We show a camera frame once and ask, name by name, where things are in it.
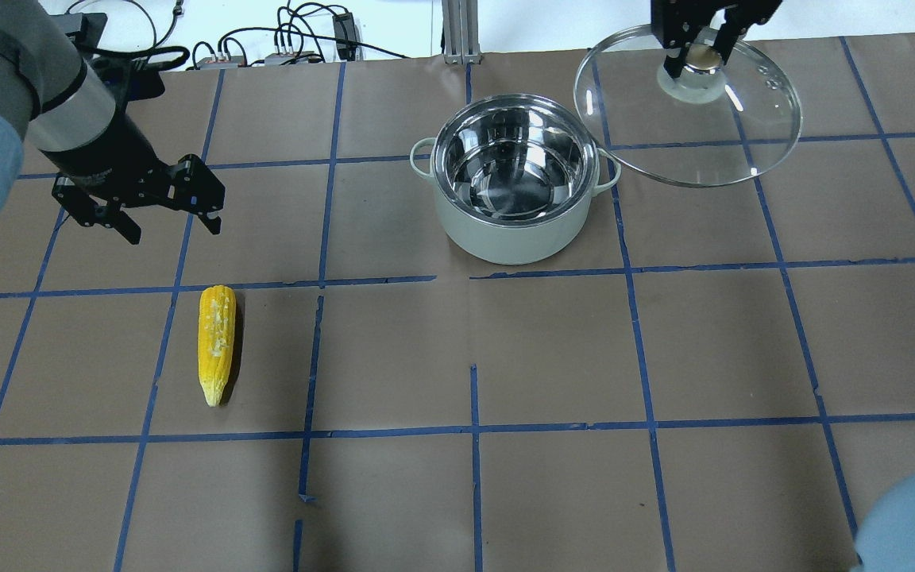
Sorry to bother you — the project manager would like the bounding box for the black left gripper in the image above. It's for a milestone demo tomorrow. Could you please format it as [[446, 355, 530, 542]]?
[[52, 153, 226, 244]]

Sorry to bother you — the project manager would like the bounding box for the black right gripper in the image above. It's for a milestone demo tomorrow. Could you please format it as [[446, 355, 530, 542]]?
[[650, 1, 782, 79]]

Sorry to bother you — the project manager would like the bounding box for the glass pot lid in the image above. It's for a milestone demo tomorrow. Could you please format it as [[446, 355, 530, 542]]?
[[573, 25, 804, 188]]

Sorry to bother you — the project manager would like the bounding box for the yellow corn cob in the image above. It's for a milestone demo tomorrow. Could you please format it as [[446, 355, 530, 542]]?
[[196, 284, 237, 407]]

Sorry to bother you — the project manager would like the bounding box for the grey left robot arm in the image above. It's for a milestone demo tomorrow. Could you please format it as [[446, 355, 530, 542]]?
[[0, 1, 225, 244]]

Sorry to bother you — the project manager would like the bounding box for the pale green steel pot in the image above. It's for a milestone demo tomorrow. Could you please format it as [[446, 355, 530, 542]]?
[[409, 93, 622, 265]]

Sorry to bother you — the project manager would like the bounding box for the black power adapter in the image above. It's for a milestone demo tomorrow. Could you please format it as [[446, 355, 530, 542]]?
[[333, 11, 358, 46]]

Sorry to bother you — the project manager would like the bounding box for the black cable bundle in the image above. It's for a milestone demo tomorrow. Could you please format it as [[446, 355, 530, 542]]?
[[68, 0, 411, 68]]

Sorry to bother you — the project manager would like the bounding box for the aluminium frame post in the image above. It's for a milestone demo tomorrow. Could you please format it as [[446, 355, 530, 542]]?
[[442, 0, 482, 65]]

